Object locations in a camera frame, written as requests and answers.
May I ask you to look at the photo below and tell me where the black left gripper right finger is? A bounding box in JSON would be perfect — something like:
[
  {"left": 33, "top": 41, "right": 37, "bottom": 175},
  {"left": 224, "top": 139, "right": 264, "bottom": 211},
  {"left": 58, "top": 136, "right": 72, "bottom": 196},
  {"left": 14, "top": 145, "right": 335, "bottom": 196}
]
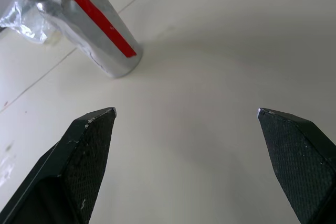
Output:
[{"left": 256, "top": 108, "right": 336, "bottom": 224}]

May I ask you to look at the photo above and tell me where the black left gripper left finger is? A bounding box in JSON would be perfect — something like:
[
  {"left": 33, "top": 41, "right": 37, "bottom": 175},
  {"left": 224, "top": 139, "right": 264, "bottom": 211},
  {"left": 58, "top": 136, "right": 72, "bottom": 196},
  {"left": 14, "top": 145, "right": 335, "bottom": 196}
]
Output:
[{"left": 0, "top": 107, "right": 118, "bottom": 224}]

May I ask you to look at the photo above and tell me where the silver bottle with red stripe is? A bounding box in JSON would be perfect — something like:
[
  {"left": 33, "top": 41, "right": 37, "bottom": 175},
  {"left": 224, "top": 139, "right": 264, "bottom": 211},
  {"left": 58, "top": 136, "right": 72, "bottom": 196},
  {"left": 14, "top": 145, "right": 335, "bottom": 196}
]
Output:
[{"left": 36, "top": 0, "right": 144, "bottom": 79}]

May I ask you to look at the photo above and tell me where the clear plastic wrap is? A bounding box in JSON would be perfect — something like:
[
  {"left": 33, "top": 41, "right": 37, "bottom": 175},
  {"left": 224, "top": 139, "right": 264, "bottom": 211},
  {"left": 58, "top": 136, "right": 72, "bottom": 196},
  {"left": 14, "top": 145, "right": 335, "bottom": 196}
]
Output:
[{"left": 0, "top": 0, "right": 64, "bottom": 48}]

